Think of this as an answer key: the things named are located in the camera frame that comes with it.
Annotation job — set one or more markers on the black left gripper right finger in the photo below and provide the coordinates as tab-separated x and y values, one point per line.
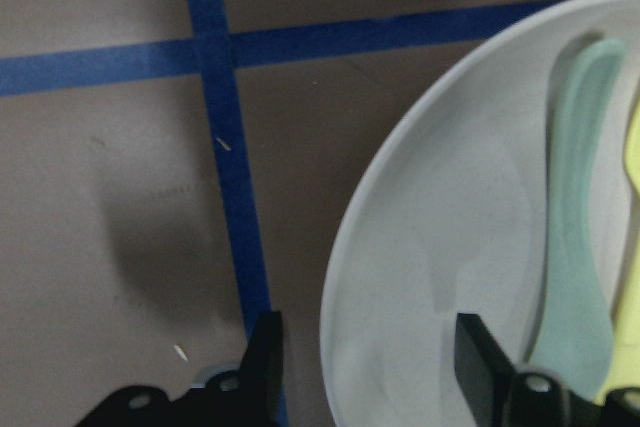
482	369

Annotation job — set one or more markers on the yellow plastic fork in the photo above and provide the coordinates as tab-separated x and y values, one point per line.
624	368

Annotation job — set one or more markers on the teal plastic spoon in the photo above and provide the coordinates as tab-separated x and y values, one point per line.
575	335

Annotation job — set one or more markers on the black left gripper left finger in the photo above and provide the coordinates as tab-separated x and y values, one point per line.
261	371

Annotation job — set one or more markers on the white round plate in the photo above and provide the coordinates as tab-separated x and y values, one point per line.
450	217

